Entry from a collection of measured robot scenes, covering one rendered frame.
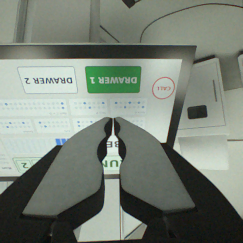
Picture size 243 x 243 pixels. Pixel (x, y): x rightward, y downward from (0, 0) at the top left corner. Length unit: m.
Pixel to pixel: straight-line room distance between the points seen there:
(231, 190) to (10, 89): 3.66
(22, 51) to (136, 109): 0.21
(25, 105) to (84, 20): 0.25
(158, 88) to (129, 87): 0.05
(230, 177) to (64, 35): 3.55
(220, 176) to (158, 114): 3.40
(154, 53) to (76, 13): 0.26
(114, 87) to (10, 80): 0.17
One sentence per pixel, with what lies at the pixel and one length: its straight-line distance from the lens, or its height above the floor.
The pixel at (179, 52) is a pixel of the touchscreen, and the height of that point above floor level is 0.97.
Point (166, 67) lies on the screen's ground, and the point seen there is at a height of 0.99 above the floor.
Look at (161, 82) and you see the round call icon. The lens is 0.28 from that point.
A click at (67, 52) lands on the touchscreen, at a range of 0.27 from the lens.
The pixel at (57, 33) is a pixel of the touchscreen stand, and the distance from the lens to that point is 0.43.
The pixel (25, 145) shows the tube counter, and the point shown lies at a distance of 0.38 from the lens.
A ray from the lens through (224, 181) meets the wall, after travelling 3.68.
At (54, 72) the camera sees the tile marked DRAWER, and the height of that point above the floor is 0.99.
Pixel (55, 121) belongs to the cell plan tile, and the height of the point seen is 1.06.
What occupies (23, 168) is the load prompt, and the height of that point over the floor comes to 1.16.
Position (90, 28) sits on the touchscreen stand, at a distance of 0.43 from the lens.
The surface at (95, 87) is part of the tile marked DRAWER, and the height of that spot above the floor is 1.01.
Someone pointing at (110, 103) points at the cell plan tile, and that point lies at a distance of 0.28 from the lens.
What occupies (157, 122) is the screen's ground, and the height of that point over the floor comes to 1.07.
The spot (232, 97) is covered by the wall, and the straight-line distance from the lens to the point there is 3.73.
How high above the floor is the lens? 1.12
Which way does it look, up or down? 10 degrees down
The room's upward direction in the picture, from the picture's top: 179 degrees clockwise
